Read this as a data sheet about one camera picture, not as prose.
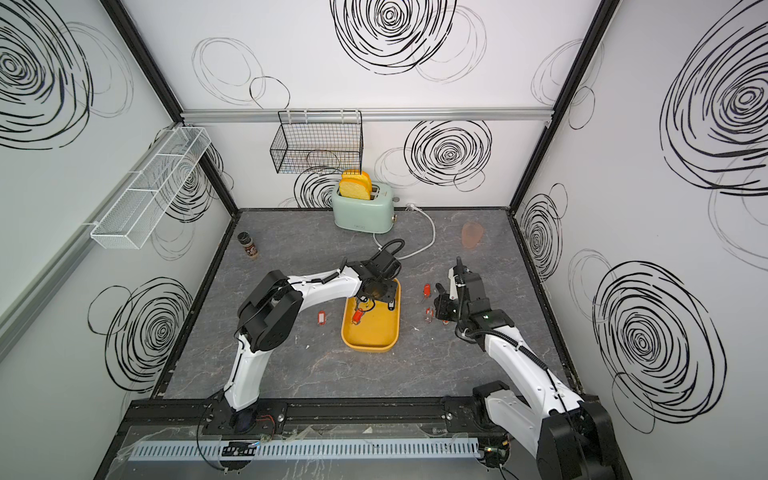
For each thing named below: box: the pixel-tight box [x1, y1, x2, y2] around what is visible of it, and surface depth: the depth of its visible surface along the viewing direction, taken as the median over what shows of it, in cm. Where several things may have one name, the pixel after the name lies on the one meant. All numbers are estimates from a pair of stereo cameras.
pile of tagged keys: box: [352, 294, 375, 325], surface depth 93 cm
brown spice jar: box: [237, 231, 260, 260], surface depth 102 cm
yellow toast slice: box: [339, 169, 373, 200], surface depth 103 cm
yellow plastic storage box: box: [341, 278, 401, 352], surface depth 88 cm
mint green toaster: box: [332, 182, 398, 233], surface depth 107 cm
